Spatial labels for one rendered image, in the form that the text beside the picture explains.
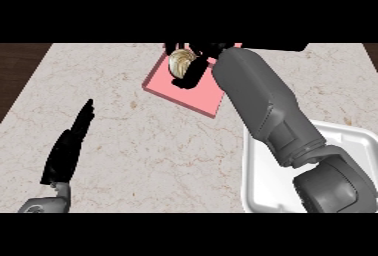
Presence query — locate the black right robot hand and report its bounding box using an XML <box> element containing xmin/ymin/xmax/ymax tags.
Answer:
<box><xmin>163</xmin><ymin>42</ymin><xmax>234</xmax><ymax>90</ymax></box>

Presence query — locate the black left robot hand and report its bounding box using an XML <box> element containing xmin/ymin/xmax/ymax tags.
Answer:
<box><xmin>39</xmin><ymin>98</ymin><xmax>97</xmax><ymax>186</ymax></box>

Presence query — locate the cream frosted cupcake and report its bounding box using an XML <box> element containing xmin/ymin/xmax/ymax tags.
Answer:
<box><xmin>167</xmin><ymin>48</ymin><xmax>200</xmax><ymax>80</ymax></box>

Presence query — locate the pink square tray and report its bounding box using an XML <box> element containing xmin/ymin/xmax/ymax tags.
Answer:
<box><xmin>142</xmin><ymin>42</ymin><xmax>244</xmax><ymax>120</ymax></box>

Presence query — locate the white tray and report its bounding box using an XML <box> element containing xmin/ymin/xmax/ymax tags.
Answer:
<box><xmin>241</xmin><ymin>119</ymin><xmax>378</xmax><ymax>214</ymax></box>

